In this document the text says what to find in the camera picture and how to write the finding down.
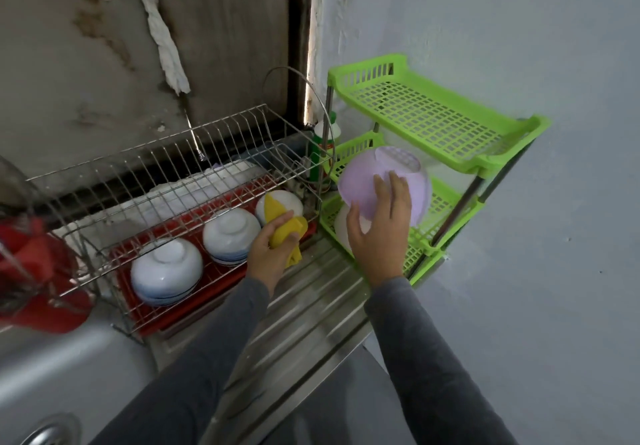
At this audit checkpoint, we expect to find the person's right forearm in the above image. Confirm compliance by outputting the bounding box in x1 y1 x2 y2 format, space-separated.
364 276 519 445

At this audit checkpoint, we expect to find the white hanging cloth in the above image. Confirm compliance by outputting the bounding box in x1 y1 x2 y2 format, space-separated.
125 0 193 98

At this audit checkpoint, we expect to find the person's left hand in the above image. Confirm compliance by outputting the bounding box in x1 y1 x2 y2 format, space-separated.
246 210 303 296

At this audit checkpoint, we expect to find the stainless steel sink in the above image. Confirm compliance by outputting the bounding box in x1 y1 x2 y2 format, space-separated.
0 234 401 445

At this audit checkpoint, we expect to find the person's right hand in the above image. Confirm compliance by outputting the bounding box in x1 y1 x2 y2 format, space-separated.
346 172 413 291

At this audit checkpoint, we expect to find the cream plastic bowl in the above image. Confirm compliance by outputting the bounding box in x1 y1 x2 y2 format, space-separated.
333 204 357 256

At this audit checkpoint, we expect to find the green plastic shelf rack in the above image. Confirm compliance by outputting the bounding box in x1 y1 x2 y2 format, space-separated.
318 52 553 289

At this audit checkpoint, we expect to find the purple plastic bowl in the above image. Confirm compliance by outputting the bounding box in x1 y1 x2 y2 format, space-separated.
338 144 434 229

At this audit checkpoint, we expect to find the green dish soap bottle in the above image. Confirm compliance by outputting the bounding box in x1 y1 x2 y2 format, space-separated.
308 112 343 186

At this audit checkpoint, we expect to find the metal wire dish rack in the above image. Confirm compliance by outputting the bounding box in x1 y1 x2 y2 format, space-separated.
25 64 336 341

